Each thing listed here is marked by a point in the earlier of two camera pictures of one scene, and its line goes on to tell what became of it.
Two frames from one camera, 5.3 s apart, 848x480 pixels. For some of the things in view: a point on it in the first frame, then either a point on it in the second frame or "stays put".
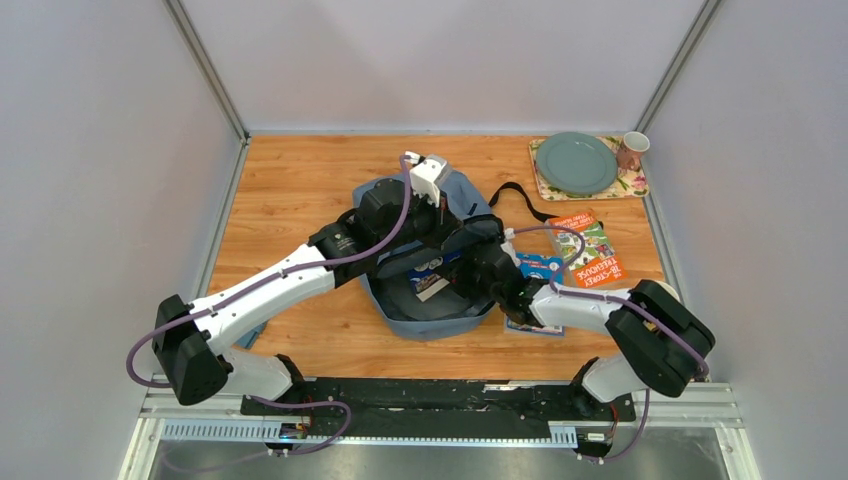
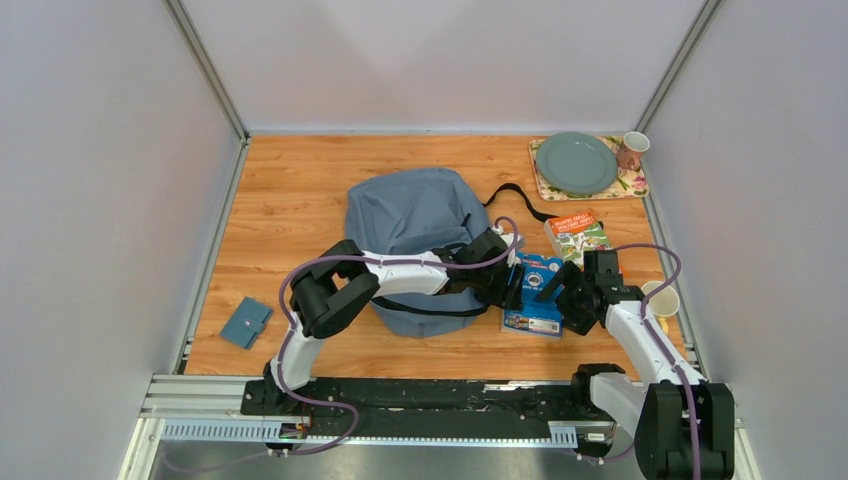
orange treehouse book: [599, 263] stays put
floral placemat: [626, 183] stays put
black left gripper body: [425, 222] → [491, 286]
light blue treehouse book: [541, 267] stays put
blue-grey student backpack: [427, 293] stays put
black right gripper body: [467, 273] → [572, 295]
